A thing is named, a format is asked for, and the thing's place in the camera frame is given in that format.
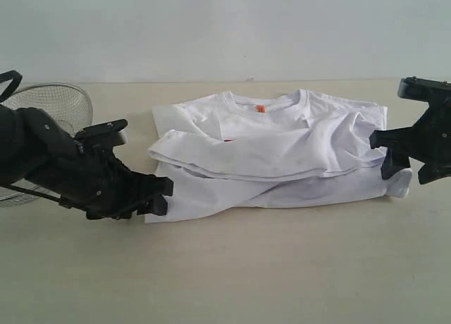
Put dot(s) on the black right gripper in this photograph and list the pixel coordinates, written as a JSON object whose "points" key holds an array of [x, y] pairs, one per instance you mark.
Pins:
{"points": [[428, 141]]}

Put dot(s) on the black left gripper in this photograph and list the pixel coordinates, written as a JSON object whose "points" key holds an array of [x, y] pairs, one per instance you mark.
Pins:
{"points": [[98, 183]]}

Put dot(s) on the white t-shirt red lettering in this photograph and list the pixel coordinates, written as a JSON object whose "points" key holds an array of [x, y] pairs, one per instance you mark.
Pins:
{"points": [[298, 150]]}

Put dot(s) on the round metal mesh basket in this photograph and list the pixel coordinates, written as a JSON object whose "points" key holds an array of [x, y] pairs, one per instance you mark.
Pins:
{"points": [[68, 105]]}

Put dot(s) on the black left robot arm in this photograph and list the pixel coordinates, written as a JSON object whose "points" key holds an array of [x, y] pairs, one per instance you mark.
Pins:
{"points": [[39, 158]]}

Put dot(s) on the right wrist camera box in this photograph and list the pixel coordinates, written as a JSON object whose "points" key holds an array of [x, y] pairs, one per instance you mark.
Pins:
{"points": [[432, 92]]}

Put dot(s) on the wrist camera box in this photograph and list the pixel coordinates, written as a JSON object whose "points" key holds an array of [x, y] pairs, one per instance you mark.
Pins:
{"points": [[432, 92], [105, 135]]}

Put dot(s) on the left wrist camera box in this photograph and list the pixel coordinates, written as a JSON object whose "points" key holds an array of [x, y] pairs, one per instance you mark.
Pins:
{"points": [[105, 135]]}

